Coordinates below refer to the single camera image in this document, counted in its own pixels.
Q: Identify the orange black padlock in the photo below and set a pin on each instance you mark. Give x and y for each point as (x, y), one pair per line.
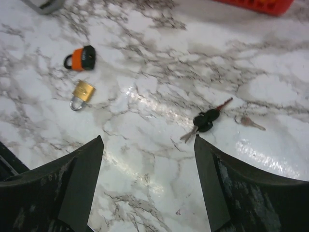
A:
(83, 59)

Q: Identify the black head key bunch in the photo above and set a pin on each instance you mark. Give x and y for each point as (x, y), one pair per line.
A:
(203, 122)

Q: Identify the small silver key with ring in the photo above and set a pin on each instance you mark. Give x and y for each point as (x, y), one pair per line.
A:
(247, 122)

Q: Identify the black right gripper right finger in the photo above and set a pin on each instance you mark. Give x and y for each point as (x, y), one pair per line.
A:
(242, 198)

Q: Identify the brass padlock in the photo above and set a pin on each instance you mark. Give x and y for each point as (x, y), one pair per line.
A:
(83, 92)

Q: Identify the grey wrapped roll on table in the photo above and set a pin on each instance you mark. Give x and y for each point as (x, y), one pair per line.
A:
(44, 7)

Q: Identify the red plastic basket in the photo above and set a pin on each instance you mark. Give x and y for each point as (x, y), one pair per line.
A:
(269, 7)

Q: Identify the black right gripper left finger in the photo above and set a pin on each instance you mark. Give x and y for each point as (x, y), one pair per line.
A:
(55, 197)

